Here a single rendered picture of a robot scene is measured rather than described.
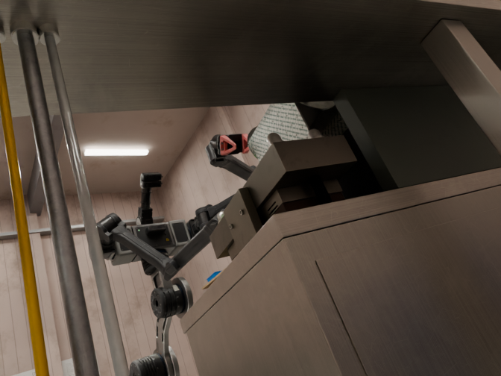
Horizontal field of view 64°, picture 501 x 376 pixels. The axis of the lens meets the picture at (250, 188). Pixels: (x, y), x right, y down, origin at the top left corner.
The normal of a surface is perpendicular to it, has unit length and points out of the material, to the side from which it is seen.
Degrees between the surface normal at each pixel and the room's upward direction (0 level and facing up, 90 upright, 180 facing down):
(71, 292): 89
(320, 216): 90
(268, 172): 90
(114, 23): 180
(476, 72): 90
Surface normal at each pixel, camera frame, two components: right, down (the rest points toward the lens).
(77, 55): 0.35, 0.85
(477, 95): -0.87, 0.15
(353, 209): 0.35, -0.50
